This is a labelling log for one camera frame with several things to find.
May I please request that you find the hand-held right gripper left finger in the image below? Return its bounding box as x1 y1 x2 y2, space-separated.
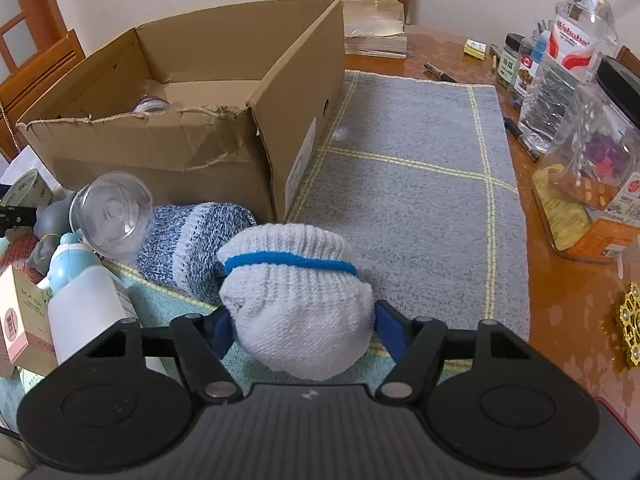
86 310 241 402

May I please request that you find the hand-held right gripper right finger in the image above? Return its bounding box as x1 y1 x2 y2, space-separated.
372 300 533 403

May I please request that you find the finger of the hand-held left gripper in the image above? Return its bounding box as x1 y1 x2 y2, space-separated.
0 204 40 228

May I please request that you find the white sock with blue stripe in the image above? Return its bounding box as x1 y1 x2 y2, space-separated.
216 223 375 380

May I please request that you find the pink and cream box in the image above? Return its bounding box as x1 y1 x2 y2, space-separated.
0 265 58 366

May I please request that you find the cardboard box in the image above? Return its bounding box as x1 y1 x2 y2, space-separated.
16 0 346 223

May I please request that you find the grey toy figure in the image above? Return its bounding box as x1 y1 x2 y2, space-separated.
25 197 81 276

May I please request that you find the tape roll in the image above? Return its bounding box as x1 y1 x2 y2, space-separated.
0 170 56 211

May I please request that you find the blue and white toy figure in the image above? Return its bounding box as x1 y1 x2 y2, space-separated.
47 232 103 293

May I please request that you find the teal woven placemat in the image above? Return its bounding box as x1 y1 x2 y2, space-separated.
0 260 401 431

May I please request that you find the clear plastic cup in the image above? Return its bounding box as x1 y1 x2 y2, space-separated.
69 171 155 261

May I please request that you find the blue and white knit sock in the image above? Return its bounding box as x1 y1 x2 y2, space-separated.
136 202 258 297

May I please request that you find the white plastic bottle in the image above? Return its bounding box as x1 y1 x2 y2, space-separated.
47 265 168 376

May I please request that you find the grey woven placemat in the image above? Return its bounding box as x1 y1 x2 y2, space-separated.
285 70 532 356

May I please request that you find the wooden door with glass panes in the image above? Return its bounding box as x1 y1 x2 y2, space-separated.
0 0 68 83

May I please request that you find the black marker pen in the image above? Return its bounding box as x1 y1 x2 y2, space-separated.
502 116 541 162

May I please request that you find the gold ornament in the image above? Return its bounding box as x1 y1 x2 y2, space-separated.
602 282 640 368

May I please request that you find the clear jar with black lid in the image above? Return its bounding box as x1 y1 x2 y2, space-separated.
531 55 640 263

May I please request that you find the spice jar red label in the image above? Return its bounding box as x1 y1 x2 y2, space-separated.
506 37 543 111

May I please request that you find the spice jar green label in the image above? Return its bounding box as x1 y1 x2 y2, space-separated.
495 33 526 88

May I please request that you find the stack of plastic bags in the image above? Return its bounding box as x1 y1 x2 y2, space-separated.
315 0 410 60

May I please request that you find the clear water bottle red label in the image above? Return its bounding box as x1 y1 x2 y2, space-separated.
517 0 621 156

